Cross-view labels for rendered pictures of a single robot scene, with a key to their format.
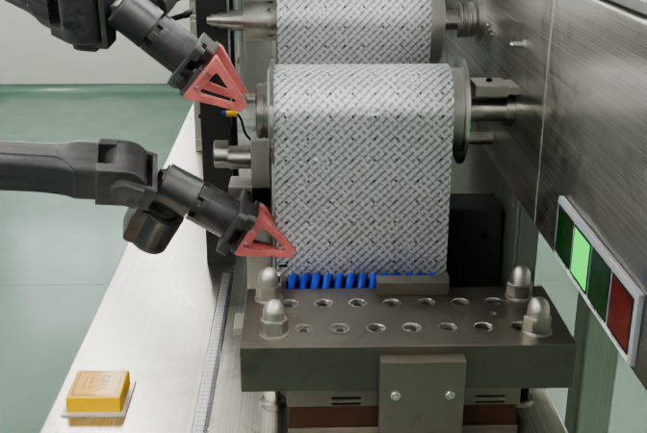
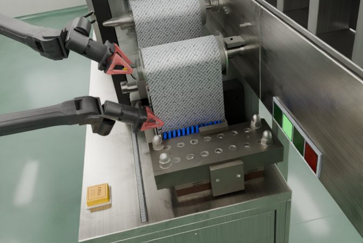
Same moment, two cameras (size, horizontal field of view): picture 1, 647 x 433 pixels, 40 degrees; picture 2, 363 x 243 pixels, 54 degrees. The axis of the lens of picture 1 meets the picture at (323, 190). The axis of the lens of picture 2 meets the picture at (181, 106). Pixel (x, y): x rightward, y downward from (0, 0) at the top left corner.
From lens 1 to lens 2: 25 cm
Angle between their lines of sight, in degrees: 14
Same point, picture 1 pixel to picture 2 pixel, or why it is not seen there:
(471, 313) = (239, 138)
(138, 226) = (98, 127)
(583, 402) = not seen: hidden behind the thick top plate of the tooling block
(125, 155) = (87, 103)
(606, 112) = (294, 73)
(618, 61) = (299, 55)
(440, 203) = (219, 94)
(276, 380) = (170, 183)
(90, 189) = (76, 121)
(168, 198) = (108, 116)
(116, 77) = (50, 8)
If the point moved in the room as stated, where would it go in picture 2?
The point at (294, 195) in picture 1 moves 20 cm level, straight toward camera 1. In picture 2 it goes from (160, 102) to (170, 140)
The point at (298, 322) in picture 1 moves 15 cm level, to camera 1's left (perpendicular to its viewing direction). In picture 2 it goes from (173, 157) to (125, 167)
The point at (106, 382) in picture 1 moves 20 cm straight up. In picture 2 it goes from (100, 190) to (83, 143)
